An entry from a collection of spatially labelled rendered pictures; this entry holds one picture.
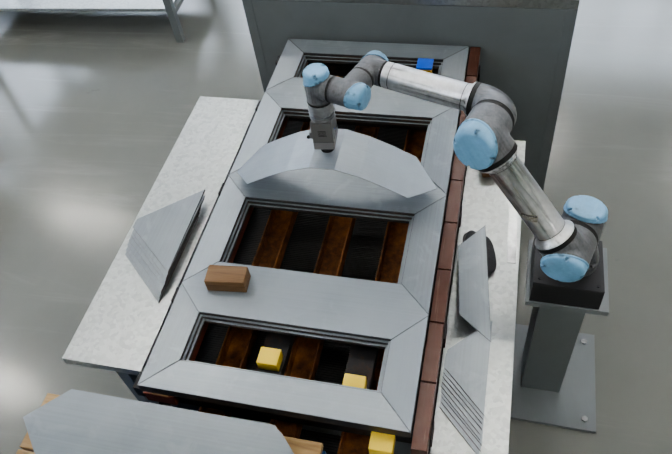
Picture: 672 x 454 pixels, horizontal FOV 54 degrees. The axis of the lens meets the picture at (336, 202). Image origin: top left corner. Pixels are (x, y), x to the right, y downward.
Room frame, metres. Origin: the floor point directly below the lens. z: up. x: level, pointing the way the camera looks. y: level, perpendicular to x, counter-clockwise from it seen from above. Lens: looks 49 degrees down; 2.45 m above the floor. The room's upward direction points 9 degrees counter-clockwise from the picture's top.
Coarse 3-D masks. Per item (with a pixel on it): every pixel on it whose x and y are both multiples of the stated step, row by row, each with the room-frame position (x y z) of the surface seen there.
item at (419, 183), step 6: (414, 168) 1.44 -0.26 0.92; (420, 168) 1.45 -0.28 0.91; (414, 174) 1.42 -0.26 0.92; (420, 174) 1.42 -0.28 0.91; (426, 174) 1.43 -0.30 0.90; (414, 180) 1.39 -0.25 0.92; (420, 180) 1.40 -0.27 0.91; (426, 180) 1.40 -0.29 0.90; (414, 186) 1.37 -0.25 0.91; (420, 186) 1.37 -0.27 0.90; (426, 186) 1.38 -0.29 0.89; (414, 192) 1.35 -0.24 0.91; (420, 192) 1.35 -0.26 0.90
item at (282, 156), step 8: (288, 136) 1.62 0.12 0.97; (296, 136) 1.60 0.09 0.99; (280, 144) 1.60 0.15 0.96; (288, 144) 1.58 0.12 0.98; (280, 152) 1.56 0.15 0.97; (288, 152) 1.54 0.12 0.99; (272, 160) 1.54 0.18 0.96; (280, 160) 1.52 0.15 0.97; (288, 160) 1.49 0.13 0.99; (272, 168) 1.50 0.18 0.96; (280, 168) 1.47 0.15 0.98
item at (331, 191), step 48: (288, 192) 1.49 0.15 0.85; (336, 192) 1.46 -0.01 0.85; (384, 192) 1.42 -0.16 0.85; (432, 192) 1.39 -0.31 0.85; (432, 240) 1.20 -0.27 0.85; (432, 288) 1.03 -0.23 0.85; (192, 336) 1.01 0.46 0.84; (336, 336) 0.94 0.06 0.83; (336, 384) 0.80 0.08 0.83; (384, 432) 0.66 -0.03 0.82
